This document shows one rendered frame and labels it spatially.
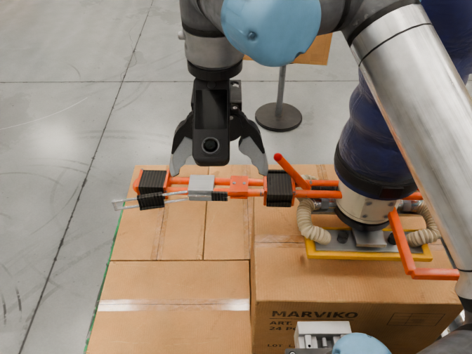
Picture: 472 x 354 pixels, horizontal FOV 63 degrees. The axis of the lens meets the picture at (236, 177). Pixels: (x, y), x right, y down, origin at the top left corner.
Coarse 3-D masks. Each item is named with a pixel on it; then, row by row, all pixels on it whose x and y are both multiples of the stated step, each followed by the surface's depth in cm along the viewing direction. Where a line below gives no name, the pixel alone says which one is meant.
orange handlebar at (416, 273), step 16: (240, 176) 108; (240, 192) 105; (256, 192) 105; (304, 192) 104; (320, 192) 104; (336, 192) 104; (416, 192) 104; (400, 224) 96; (400, 240) 93; (400, 256) 91; (416, 272) 87; (432, 272) 87; (448, 272) 87
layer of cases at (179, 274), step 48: (144, 240) 171; (192, 240) 171; (240, 240) 171; (144, 288) 155; (192, 288) 155; (240, 288) 155; (96, 336) 141; (144, 336) 141; (192, 336) 141; (240, 336) 141
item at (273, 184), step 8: (264, 176) 106; (272, 176) 108; (280, 176) 108; (288, 176) 108; (264, 184) 104; (272, 184) 106; (280, 184) 106; (288, 184) 106; (264, 192) 103; (272, 192) 102; (280, 192) 103; (288, 192) 103; (264, 200) 105; (272, 200) 105; (280, 200) 104; (288, 200) 104
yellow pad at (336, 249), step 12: (324, 228) 111; (336, 228) 111; (348, 228) 111; (384, 228) 111; (312, 240) 108; (336, 240) 107; (348, 240) 107; (312, 252) 105; (324, 252) 105; (336, 252) 105; (348, 252) 105; (360, 252) 105; (372, 252) 105; (384, 252) 105; (396, 252) 104; (420, 252) 104
